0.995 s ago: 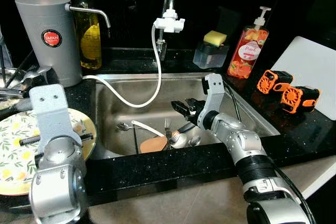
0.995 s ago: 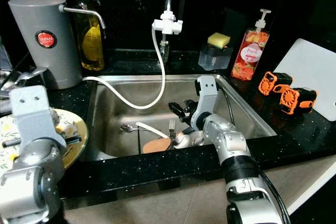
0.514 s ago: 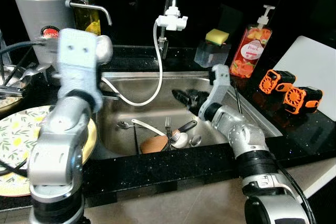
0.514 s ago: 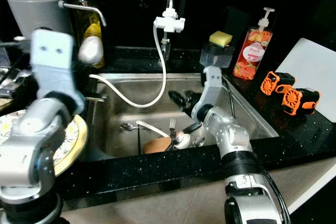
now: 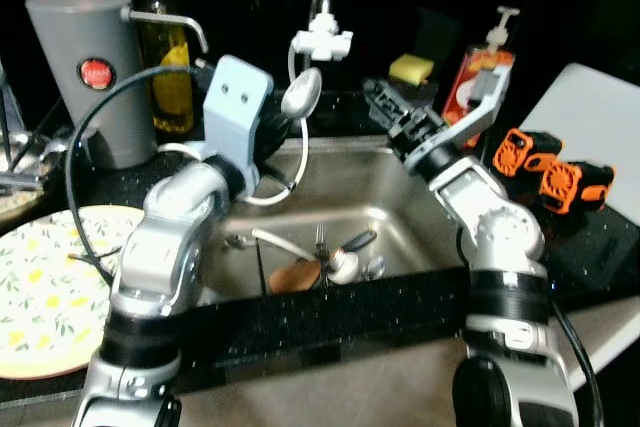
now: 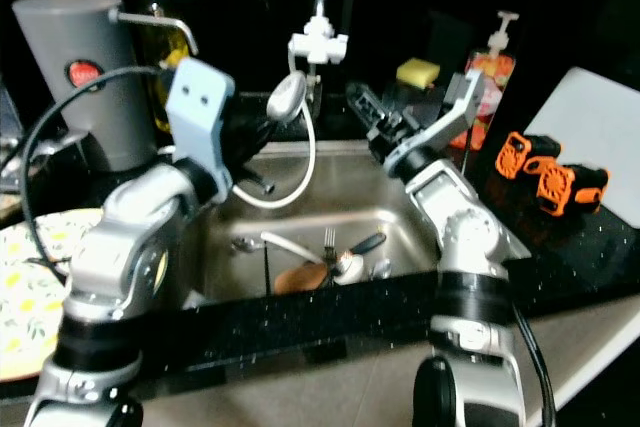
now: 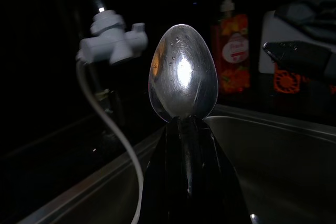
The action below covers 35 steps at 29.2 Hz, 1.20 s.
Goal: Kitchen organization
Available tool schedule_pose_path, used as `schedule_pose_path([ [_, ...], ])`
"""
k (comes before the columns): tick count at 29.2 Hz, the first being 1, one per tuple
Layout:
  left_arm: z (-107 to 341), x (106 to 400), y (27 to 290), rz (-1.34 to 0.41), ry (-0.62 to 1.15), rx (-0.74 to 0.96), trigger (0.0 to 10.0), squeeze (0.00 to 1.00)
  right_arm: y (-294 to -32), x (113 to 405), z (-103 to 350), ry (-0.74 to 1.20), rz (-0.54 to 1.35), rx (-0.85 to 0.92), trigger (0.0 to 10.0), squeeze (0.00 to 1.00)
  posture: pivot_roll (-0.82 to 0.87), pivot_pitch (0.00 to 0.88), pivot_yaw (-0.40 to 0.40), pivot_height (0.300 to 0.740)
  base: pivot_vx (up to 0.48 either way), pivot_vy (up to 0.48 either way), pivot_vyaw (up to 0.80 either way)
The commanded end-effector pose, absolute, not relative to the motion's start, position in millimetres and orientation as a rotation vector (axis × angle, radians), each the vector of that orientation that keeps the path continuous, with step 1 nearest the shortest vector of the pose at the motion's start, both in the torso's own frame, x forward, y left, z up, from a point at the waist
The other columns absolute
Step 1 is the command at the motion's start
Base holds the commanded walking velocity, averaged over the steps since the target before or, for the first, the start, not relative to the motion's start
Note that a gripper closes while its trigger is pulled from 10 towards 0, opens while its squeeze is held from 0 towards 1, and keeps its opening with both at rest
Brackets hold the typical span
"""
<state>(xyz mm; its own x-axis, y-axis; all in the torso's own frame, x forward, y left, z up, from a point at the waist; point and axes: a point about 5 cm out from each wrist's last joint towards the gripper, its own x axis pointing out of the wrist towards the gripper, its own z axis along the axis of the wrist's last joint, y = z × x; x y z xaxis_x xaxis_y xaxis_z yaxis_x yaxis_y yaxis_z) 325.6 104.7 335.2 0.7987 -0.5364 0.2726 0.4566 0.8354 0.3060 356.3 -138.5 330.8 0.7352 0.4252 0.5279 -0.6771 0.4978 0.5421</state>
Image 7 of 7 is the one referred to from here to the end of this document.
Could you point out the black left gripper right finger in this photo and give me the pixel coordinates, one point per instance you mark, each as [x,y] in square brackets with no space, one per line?
[218,187]

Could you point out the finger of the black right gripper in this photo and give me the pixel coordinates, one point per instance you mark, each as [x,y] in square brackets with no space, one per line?
[299,56]

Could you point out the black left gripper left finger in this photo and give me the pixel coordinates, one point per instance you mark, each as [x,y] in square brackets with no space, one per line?
[162,182]

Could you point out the steel spoon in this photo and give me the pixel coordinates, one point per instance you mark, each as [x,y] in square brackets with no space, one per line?
[183,72]

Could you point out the white board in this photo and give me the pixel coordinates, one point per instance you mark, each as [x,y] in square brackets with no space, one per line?
[270,30]

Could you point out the peach hand soap bottle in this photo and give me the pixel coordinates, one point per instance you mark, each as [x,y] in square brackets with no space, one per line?
[236,51]

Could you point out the stainless steel sink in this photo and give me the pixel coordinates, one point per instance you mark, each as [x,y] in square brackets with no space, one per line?
[275,155]

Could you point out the white faucet diverter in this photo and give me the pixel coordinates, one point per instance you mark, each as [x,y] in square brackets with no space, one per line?
[105,45]

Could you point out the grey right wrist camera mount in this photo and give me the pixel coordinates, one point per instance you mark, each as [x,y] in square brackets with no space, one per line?
[309,16]

